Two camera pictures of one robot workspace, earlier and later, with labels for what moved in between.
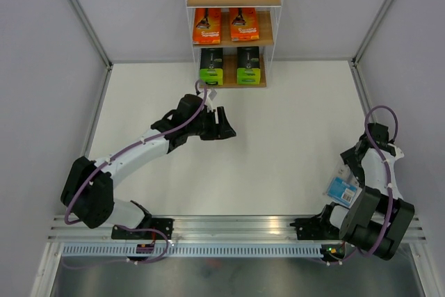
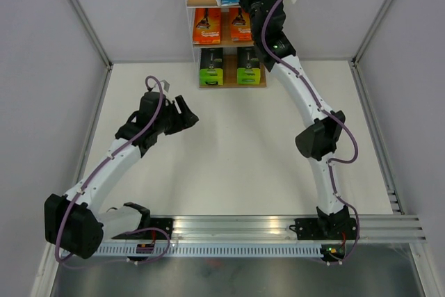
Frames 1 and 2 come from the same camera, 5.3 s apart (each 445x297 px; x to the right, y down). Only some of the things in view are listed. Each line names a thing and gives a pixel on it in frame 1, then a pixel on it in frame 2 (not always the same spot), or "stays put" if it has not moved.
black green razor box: (211, 66) stays put
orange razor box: (207, 26) stays put
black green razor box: (248, 71) stays put
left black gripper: (217, 131) to (187, 117)
